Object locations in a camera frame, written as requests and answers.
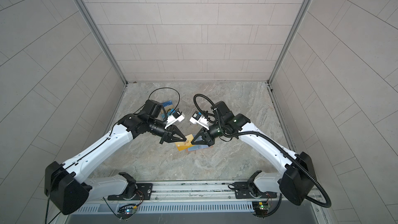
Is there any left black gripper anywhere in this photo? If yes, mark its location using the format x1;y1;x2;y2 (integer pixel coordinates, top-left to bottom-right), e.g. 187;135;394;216
147;119;187;145

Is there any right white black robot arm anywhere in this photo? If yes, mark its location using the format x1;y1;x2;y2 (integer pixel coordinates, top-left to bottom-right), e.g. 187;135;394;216
190;101;315;205

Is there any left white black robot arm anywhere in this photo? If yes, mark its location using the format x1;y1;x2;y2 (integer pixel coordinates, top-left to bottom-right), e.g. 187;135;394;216
45;100;186;215

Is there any teal card on table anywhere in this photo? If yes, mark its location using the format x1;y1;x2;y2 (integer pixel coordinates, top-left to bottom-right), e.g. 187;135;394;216
161;113;169;120

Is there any gold beige card on table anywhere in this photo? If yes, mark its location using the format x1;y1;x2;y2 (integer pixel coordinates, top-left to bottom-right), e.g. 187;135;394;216
165;105;175;115

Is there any blue VIP card on table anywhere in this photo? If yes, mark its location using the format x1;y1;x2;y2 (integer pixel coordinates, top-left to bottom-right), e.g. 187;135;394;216
162;101;173;107

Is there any white ventilation grille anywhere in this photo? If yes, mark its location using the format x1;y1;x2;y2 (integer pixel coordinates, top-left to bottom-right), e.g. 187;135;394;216
75;201;254;214

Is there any right green circuit board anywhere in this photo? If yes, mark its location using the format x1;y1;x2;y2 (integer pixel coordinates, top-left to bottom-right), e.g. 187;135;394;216
252;202;271;216

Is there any green circuit board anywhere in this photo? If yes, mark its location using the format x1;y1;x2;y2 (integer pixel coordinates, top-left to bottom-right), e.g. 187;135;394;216
252;202;271;216
118;204;138;215

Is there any left green circuit board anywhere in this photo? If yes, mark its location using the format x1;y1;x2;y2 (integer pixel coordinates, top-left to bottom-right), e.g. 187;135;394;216
118;204;138;215

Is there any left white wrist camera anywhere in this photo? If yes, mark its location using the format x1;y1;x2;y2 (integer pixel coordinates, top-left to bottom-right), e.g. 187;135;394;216
165;110;185;129

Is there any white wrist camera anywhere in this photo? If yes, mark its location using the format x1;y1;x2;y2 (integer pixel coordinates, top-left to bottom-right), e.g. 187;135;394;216
190;111;209;130
165;110;185;129

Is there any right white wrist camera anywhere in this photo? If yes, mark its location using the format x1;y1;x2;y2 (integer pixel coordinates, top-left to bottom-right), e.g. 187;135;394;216
190;111;209;130

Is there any right black corrugated cable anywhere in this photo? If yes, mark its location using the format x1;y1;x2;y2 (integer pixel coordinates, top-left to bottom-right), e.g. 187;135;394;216
193;93;332;208

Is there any left black camera cable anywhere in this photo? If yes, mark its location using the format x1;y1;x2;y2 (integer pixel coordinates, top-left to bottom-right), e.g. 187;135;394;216
133;87;181;116

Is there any aluminium mounting rail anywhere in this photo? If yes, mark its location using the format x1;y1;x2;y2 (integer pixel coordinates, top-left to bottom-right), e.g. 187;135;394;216
61;178;322;205

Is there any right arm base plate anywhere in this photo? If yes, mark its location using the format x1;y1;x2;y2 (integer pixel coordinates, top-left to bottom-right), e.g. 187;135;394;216
228;181;278;199

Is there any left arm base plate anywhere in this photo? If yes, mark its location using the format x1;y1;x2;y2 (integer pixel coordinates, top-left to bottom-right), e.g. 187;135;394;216
107;183;153;201

